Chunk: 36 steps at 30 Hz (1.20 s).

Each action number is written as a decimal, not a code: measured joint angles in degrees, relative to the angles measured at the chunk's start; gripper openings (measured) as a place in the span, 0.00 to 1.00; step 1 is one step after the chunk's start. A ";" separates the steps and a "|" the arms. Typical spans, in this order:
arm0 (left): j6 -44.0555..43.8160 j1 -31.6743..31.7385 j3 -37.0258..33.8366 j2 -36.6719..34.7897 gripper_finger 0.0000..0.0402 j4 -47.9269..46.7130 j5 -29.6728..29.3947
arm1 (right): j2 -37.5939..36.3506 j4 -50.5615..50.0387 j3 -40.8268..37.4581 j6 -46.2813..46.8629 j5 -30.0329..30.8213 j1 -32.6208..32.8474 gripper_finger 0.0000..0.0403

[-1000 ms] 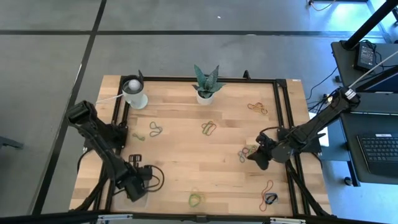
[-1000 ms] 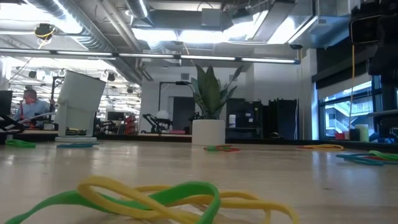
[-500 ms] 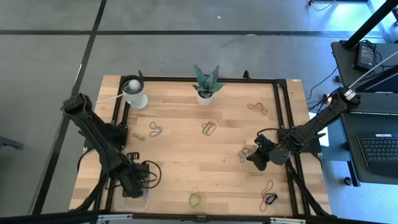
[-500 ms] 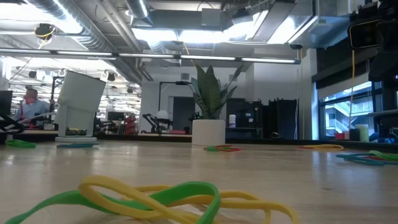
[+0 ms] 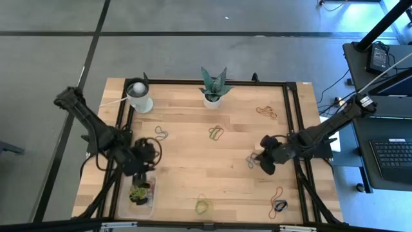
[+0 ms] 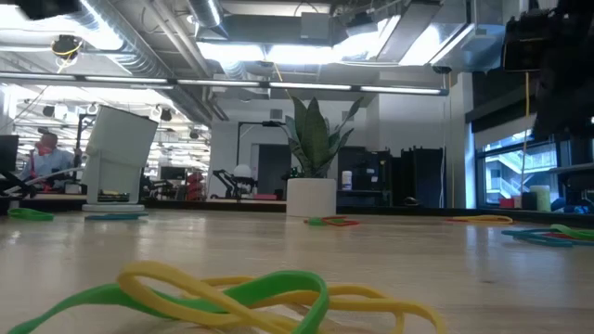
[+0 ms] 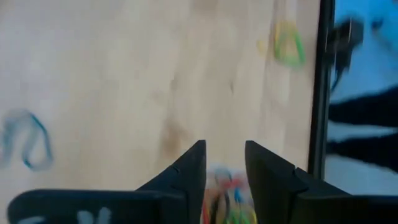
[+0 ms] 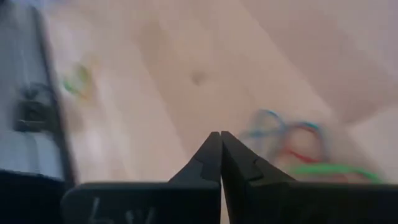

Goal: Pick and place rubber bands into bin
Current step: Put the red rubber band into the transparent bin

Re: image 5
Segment black flat monitor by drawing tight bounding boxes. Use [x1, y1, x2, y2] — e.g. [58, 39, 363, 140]
[368, 67, 412, 97]

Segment snake plant in white pot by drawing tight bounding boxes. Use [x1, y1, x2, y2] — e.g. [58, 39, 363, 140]
[198, 66, 235, 110]

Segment white tilted bin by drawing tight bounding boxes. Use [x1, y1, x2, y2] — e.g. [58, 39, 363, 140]
[124, 77, 155, 114]

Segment black laptop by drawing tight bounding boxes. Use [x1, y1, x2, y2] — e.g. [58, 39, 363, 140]
[369, 137, 412, 185]

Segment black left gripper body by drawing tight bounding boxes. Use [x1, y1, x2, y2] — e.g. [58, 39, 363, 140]
[120, 141, 157, 177]

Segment white lamp cable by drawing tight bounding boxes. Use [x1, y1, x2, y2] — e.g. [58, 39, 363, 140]
[98, 96, 129, 108]

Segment wide black rubber band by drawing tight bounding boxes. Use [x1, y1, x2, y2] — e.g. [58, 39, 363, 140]
[274, 199, 289, 213]

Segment grey chair leg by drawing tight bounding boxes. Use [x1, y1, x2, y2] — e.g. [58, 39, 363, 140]
[0, 140, 25, 155]

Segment black aluminium table frame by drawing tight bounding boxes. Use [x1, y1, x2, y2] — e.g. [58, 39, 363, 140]
[75, 78, 344, 226]

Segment white paper sheet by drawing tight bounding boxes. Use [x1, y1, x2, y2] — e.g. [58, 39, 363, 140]
[320, 116, 341, 152]

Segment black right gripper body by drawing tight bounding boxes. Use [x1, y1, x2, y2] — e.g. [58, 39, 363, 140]
[260, 135, 294, 177]

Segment black desk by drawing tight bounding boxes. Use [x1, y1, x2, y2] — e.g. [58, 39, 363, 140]
[322, 41, 412, 135]
[352, 116, 412, 191]

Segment far right rubber bands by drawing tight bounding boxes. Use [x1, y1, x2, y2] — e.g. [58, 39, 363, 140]
[246, 152, 258, 169]

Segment silver metal bracket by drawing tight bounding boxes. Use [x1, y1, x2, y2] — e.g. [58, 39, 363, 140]
[100, 221, 138, 230]
[279, 224, 318, 232]

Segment clear plastic bin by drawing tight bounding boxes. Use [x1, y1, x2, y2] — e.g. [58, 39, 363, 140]
[117, 173, 158, 220]

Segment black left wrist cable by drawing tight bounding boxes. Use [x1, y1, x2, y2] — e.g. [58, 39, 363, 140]
[137, 137, 164, 168]

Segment black vertical pole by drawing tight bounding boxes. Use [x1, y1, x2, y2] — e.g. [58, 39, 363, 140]
[355, 0, 412, 52]

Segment black crossbeam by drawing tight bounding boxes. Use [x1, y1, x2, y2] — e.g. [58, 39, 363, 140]
[0, 217, 412, 232]

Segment black power adapter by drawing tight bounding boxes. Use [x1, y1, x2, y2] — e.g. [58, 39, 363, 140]
[366, 43, 390, 74]

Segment black floor cable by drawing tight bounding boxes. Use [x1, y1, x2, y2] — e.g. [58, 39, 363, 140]
[317, 68, 352, 115]

